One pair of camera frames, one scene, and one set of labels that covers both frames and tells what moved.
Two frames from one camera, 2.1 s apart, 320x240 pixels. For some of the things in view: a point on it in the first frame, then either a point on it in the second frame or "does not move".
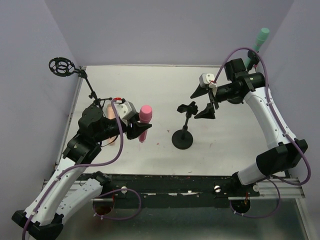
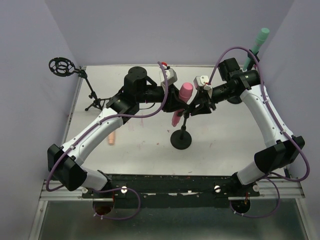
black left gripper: x=130 y=129 → x=167 y=100
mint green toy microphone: x=260 y=39 does not move
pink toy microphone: x=145 y=114 → x=185 y=92
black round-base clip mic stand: x=254 y=59 does not move
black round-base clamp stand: x=183 y=139 does not move
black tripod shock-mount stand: x=62 y=67 does not move
